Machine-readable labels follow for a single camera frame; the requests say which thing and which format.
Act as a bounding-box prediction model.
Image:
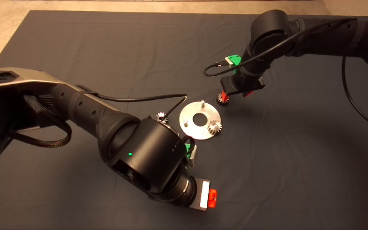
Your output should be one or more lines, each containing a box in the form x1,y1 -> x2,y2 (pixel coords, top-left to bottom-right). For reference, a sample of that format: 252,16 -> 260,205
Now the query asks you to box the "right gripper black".
220,76 -> 266,103

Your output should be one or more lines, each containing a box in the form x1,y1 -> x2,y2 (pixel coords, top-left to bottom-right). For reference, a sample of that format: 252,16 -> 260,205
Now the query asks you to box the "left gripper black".
149,177 -> 218,211

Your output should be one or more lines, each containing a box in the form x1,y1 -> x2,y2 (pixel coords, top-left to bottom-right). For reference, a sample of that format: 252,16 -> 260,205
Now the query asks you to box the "round metal carrier plate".
180,100 -> 222,140

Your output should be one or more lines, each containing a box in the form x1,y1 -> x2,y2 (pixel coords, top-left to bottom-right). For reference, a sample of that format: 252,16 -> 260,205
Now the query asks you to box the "dark table cloth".
0,10 -> 368,230

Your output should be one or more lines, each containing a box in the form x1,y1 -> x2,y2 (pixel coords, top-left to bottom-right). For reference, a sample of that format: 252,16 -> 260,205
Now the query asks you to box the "right wrist green camera mount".
228,55 -> 242,74

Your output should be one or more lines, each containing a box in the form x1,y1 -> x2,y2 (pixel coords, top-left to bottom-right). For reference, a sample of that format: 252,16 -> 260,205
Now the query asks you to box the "thin black right camera cable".
203,18 -> 368,134

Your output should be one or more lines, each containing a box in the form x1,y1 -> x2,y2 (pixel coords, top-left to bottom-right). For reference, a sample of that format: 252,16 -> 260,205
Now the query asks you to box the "thin black camera cable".
75,85 -> 196,154
203,18 -> 368,134

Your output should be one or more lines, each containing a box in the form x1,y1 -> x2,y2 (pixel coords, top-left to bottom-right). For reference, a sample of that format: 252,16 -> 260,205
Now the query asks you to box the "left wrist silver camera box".
189,144 -> 198,166

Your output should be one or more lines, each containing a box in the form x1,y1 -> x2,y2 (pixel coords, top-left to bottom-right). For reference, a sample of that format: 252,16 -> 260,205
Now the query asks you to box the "thin black left camera cable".
75,85 -> 196,154

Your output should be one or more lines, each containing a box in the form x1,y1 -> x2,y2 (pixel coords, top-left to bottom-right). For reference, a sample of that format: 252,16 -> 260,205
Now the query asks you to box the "left arm braided black hose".
0,95 -> 73,148

